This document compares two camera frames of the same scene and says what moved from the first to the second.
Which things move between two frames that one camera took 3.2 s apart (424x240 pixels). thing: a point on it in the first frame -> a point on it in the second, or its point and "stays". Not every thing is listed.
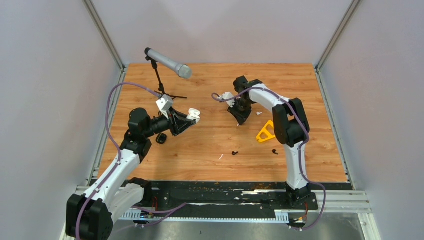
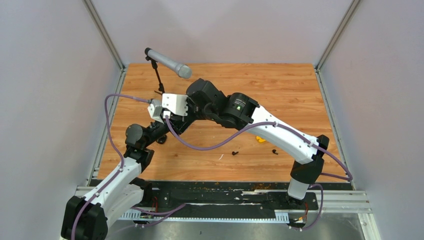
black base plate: (214, 198) stays
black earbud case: (161, 138) stays
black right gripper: (241, 118) -> (189, 111)
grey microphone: (183, 70) stays
